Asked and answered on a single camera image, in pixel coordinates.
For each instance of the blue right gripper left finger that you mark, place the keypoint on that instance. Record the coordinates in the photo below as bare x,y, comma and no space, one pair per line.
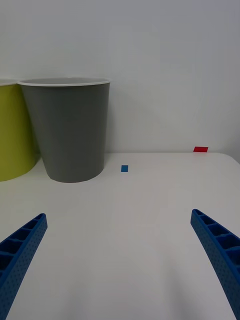
17,260

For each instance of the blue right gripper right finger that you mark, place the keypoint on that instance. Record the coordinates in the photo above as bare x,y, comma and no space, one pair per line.
220,252

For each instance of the yellow-green plastic waste bin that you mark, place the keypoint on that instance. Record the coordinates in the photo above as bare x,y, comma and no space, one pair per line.
13,130

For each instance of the grey plastic waste bin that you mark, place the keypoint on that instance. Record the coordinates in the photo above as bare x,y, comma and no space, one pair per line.
70,130

